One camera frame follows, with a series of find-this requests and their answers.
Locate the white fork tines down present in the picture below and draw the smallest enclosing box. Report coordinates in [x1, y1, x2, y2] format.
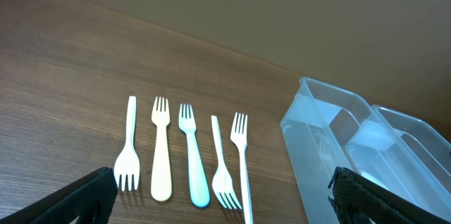
[113, 96, 140, 192]

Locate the light blue fork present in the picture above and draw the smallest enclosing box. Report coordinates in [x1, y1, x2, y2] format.
[178, 104, 211, 208]

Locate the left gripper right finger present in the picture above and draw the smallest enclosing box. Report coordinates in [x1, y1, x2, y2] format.
[328, 167, 450, 224]

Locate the right clear plastic container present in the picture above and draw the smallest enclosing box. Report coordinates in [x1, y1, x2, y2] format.
[345, 105, 450, 221]

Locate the left clear plastic container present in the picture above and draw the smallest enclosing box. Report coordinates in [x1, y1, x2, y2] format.
[280, 76, 399, 224]

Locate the cream yellow fork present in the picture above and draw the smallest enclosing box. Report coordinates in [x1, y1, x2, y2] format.
[151, 97, 172, 201]

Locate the clear plastic container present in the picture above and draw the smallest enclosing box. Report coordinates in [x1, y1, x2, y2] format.
[345, 105, 450, 221]
[280, 76, 399, 224]

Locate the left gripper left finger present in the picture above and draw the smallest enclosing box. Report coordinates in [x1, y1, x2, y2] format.
[1, 167, 118, 224]

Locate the small white fork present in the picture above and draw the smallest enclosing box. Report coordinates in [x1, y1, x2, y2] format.
[211, 116, 242, 209]

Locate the slim white fork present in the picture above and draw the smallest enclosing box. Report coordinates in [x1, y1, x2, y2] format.
[230, 112, 254, 224]

